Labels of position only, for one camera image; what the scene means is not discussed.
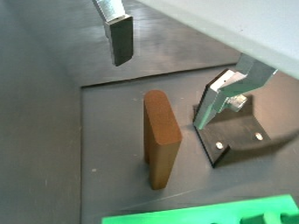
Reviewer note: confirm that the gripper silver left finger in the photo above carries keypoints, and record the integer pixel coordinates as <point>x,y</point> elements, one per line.
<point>118,29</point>

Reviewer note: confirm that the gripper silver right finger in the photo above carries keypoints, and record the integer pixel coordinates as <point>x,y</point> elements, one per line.
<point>223,92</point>

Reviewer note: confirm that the brown square-circle object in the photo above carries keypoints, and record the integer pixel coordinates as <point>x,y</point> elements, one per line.
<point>161,137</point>

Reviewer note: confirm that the black curved fixture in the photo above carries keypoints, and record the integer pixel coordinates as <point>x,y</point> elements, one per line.
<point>235,138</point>

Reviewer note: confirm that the green shape-sorter base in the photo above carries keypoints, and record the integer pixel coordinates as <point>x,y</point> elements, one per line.
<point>272,210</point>

